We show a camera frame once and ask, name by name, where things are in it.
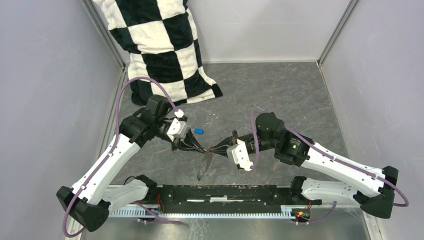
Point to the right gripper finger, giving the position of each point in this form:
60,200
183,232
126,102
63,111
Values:
223,145
221,152

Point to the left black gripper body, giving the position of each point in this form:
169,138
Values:
178,143

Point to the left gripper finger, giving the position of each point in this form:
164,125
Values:
192,149
194,142

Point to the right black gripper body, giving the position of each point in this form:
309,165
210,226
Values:
235,137

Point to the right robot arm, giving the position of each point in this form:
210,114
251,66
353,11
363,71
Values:
370,188

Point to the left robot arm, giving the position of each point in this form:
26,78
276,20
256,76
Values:
133,133

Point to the key with blue tag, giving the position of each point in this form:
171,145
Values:
199,131

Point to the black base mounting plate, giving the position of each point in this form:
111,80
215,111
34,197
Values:
224,199

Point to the black white checkered blanket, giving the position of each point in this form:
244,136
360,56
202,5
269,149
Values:
161,38

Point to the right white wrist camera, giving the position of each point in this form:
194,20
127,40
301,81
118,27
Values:
241,160

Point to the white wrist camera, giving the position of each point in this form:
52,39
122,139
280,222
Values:
241,160
178,128

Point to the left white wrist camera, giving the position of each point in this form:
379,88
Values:
178,128

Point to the white slotted cable duct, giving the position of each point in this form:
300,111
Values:
134,211

